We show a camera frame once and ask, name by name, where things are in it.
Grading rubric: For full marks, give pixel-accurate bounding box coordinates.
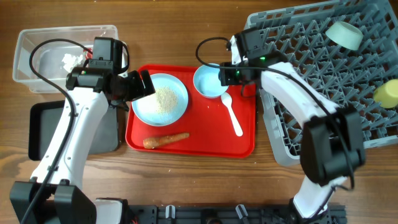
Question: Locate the orange carrot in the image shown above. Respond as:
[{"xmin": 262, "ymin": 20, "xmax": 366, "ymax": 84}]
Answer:
[{"xmin": 143, "ymin": 133, "xmax": 190, "ymax": 149}]

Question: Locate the pile of rice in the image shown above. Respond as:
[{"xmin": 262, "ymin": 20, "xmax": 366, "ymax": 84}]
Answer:
[{"xmin": 155, "ymin": 86, "xmax": 178, "ymax": 114}]

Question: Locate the light blue plate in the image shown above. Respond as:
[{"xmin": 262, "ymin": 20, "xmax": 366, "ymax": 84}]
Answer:
[{"xmin": 132, "ymin": 73, "xmax": 189, "ymax": 126}]

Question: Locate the white plastic spoon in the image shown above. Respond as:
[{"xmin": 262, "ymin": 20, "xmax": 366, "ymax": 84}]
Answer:
[{"xmin": 221, "ymin": 92, "xmax": 243, "ymax": 137}]

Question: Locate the light blue bowl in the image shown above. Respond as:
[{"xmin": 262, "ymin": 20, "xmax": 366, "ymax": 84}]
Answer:
[{"xmin": 193, "ymin": 63, "xmax": 228, "ymax": 98}]

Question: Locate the red serving tray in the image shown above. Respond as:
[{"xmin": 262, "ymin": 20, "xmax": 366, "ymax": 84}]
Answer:
[{"xmin": 125, "ymin": 64, "xmax": 256, "ymax": 158}]

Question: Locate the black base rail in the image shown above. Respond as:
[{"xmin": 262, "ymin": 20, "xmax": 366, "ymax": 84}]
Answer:
[{"xmin": 130, "ymin": 204, "xmax": 348, "ymax": 224}]

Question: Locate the crumpled white tissue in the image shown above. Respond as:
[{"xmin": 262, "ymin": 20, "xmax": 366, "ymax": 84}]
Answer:
[{"xmin": 62, "ymin": 54, "xmax": 84, "ymax": 73}]

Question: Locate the black waste tray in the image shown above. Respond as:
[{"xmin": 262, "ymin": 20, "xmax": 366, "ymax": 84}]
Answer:
[{"xmin": 28, "ymin": 101, "xmax": 121, "ymax": 161}]

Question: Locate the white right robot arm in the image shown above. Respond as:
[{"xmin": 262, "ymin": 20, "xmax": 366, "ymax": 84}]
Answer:
[{"xmin": 200, "ymin": 28, "xmax": 366, "ymax": 223}]

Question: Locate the green bowl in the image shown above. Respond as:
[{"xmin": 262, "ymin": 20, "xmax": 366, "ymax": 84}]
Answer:
[{"xmin": 325, "ymin": 21, "xmax": 364, "ymax": 50}]

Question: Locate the red snack wrapper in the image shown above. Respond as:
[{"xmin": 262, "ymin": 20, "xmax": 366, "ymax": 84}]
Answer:
[{"xmin": 83, "ymin": 48, "xmax": 93, "ymax": 59}]

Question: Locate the yellow cup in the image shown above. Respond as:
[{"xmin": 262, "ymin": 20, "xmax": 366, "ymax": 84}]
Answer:
[{"xmin": 373, "ymin": 79, "xmax": 398, "ymax": 108}]

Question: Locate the clear plastic bin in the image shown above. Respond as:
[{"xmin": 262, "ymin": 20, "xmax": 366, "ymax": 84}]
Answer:
[{"xmin": 12, "ymin": 25, "xmax": 119, "ymax": 93}]

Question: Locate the grey dishwasher rack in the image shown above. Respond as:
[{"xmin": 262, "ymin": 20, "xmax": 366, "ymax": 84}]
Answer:
[{"xmin": 246, "ymin": 1, "xmax": 397, "ymax": 148}]

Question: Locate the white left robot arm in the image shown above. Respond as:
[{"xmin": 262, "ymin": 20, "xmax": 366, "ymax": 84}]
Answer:
[{"xmin": 10, "ymin": 37, "xmax": 155, "ymax": 223}]

